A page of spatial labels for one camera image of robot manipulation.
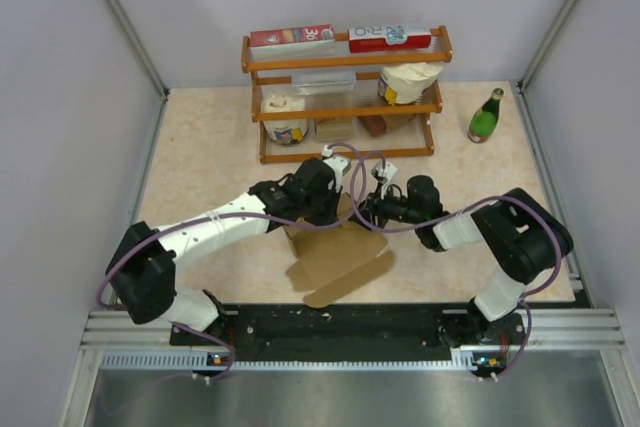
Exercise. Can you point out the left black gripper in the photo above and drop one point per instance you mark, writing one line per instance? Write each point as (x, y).
(330, 217)

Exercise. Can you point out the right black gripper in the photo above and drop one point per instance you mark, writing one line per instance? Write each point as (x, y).
(372, 207)

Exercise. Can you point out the brown cardboard box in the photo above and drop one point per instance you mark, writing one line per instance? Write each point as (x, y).
(332, 264)

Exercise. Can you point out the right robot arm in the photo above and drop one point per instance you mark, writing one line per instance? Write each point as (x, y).
(524, 238)

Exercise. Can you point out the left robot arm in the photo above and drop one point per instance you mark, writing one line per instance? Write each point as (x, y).
(143, 270)

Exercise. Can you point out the red foil wrap box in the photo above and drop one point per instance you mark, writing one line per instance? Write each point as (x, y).
(293, 42)

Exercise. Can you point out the red white wrap box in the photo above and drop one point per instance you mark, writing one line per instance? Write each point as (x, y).
(388, 38)

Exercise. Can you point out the tan block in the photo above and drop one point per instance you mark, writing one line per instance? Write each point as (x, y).
(333, 129)

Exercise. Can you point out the brown bread loaf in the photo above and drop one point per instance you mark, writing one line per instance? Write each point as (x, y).
(378, 125)

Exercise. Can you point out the wooden three-tier shelf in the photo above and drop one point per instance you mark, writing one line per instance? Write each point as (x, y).
(362, 101)

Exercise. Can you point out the clear plastic container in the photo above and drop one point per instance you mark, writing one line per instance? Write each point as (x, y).
(325, 83)

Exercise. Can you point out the large white flour bag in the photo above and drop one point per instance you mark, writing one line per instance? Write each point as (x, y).
(404, 84)

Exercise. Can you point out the green glass bottle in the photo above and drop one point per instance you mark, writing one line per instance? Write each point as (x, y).
(485, 120)

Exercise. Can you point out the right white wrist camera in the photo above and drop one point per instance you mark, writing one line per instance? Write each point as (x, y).
(383, 172)

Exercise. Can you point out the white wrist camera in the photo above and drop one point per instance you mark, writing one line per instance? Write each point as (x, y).
(383, 172)
(340, 165)

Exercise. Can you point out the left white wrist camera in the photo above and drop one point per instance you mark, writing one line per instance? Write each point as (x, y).
(340, 165)

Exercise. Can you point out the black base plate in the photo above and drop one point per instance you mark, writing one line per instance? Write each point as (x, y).
(362, 332)

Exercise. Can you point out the aluminium frame rail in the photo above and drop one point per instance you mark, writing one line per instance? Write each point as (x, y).
(136, 47)

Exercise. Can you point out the grey cable duct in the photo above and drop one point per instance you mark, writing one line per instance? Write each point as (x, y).
(206, 361)

